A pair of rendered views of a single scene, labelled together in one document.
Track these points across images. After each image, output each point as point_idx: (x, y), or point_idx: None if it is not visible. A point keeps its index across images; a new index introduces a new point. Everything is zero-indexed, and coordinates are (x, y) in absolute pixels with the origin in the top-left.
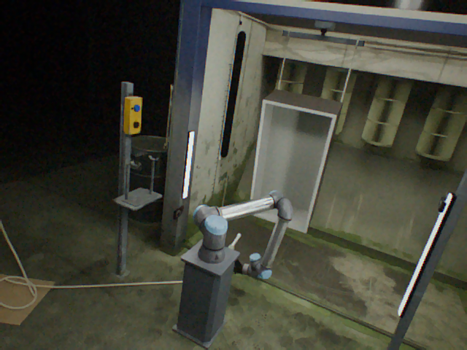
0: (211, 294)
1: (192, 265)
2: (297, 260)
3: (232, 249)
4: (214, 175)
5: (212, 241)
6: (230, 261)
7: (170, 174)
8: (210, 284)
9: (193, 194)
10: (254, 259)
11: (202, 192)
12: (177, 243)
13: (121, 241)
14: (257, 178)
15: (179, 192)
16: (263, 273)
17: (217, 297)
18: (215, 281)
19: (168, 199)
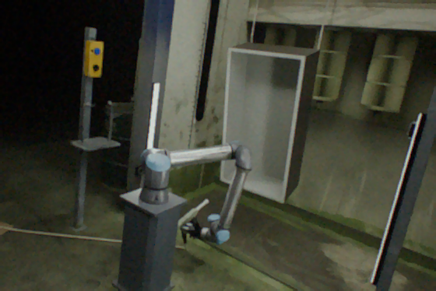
0: (148, 238)
1: (130, 205)
2: (277, 240)
3: (195, 213)
4: (188, 140)
5: (152, 178)
6: (173, 205)
7: (135, 129)
8: (146, 226)
9: None
10: (212, 219)
11: None
12: None
13: (79, 191)
14: (230, 140)
15: (143, 147)
16: (219, 233)
17: (154, 244)
18: (151, 222)
19: (132, 156)
